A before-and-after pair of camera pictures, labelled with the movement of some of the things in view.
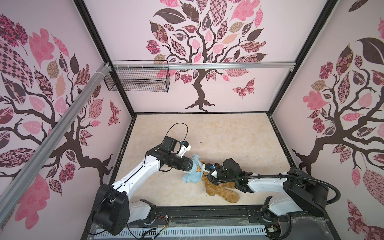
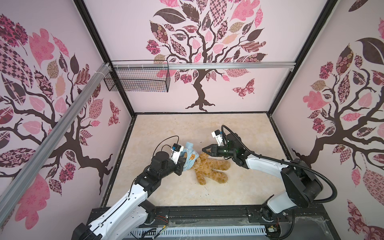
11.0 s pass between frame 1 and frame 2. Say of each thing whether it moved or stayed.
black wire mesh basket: stayed
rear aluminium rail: stayed
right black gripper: moved
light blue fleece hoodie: moved
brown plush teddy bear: moved
